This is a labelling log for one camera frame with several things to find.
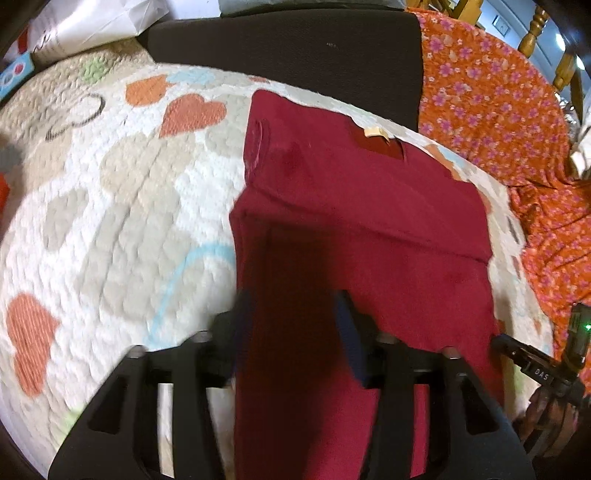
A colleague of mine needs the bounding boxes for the white plastic bag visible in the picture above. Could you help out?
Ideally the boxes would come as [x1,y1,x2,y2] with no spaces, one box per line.
[28,0,172,66]

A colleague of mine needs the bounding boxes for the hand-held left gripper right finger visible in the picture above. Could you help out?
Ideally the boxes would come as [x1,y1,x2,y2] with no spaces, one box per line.
[334,291,537,480]

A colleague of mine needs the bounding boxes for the person's right hand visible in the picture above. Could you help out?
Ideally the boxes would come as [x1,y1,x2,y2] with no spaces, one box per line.
[526,392,580,450]

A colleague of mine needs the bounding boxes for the dark brown seat cushion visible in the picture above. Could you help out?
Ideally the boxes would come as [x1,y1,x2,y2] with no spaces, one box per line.
[139,10,424,136]

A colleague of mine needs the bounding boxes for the red t-shirt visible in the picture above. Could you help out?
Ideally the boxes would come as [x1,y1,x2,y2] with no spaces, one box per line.
[228,89,506,480]

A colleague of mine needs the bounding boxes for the blue printed box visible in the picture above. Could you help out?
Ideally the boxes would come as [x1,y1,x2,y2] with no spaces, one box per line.
[0,52,35,100]

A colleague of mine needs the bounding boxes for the white crumpled cloth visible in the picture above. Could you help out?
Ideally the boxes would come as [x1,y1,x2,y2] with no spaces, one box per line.
[569,122,591,178]

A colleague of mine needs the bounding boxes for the orange floral cloth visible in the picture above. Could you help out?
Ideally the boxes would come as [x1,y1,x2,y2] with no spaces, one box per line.
[406,7,591,363]

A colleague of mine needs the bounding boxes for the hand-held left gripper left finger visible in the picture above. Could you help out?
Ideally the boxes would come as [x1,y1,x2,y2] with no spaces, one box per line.
[48,290,254,480]

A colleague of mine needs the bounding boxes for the quilted heart-print blanket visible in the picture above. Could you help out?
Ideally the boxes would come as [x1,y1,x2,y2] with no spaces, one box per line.
[0,39,557,478]

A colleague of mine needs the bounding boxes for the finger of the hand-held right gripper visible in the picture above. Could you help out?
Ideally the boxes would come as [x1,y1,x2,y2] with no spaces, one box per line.
[491,334,557,385]

